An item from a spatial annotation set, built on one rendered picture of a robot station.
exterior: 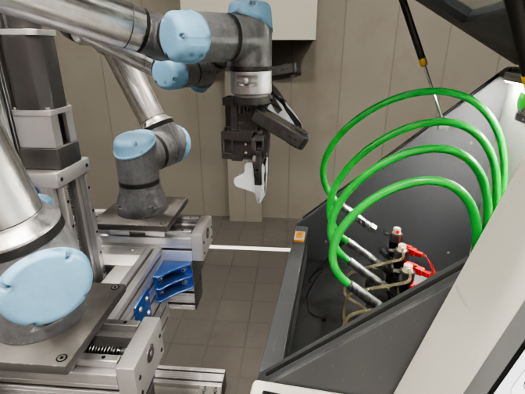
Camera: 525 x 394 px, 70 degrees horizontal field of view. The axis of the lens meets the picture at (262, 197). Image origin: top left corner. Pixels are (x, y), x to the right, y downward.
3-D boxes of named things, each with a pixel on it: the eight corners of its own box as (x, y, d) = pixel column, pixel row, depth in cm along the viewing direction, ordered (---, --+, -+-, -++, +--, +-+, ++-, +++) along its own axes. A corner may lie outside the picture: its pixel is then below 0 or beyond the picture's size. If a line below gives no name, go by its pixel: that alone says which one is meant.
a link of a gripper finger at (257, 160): (256, 179, 76) (255, 137, 72) (265, 180, 75) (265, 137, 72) (251, 188, 71) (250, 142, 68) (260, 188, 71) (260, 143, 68)
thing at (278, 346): (294, 266, 131) (296, 225, 125) (307, 268, 130) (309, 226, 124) (258, 433, 74) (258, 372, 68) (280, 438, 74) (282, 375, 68)
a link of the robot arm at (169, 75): (30, -16, 98) (181, 56, 86) (67, -10, 107) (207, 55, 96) (30, 30, 104) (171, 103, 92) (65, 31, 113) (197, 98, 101)
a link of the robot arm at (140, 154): (108, 181, 109) (101, 134, 104) (141, 169, 120) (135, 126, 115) (141, 188, 104) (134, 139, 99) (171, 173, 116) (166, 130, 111)
